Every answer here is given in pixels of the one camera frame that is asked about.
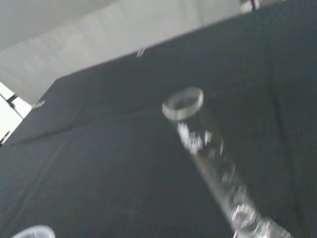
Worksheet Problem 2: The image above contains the black cloth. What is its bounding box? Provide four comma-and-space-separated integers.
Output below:
0, 0, 317, 238

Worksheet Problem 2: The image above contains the clear plastic funnel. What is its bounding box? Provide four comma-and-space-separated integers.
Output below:
9, 225, 55, 238

